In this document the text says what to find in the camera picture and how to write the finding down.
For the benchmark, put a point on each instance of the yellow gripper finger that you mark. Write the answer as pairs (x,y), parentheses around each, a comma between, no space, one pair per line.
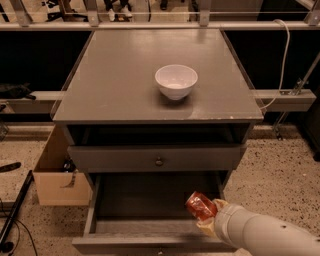
(219,203)
(207,227)

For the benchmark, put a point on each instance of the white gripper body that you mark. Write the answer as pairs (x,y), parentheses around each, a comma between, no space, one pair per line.
(225,220)

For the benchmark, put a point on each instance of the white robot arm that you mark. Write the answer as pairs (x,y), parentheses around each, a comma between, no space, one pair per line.
(260,235)

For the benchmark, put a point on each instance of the closed grey top drawer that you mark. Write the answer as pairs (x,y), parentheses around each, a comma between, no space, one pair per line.
(103,159)

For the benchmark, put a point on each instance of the open grey middle drawer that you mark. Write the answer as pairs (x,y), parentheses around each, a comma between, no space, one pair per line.
(145,213)

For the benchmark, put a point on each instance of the grey wooden drawer cabinet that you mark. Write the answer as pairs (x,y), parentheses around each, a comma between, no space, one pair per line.
(114,99)

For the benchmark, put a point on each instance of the metal diagonal brace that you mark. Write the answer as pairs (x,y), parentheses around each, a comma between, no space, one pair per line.
(294,92)

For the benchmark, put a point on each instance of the white ceramic bowl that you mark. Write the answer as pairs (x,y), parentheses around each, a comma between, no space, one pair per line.
(176,81)

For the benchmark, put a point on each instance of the cardboard box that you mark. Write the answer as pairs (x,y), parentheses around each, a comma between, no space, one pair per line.
(55,185)

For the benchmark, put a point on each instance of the black pole on floor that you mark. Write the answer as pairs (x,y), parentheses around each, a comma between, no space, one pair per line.
(14,210)

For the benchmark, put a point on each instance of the white sneakers of person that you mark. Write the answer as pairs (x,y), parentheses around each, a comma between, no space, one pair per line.
(123,13)

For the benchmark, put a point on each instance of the black bag on ledge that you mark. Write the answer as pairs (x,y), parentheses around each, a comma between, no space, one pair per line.
(16,91)

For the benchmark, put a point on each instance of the metal railing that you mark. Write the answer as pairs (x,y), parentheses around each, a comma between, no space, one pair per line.
(21,19)

